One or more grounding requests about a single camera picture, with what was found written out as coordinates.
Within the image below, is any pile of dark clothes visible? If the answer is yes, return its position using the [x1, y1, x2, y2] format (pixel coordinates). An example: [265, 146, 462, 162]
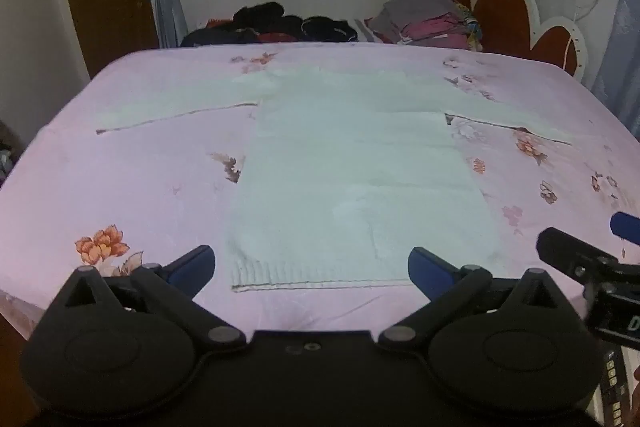
[180, 1, 358, 48]

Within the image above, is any red white scalloped headboard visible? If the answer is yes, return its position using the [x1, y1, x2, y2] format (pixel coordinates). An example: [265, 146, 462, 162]
[456, 0, 588, 81]

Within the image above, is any stack of folded clothes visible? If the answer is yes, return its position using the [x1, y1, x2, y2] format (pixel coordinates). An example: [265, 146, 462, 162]
[364, 0, 482, 51]

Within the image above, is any white knit sweater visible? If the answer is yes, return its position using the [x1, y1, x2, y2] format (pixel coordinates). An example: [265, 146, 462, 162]
[99, 68, 568, 291]

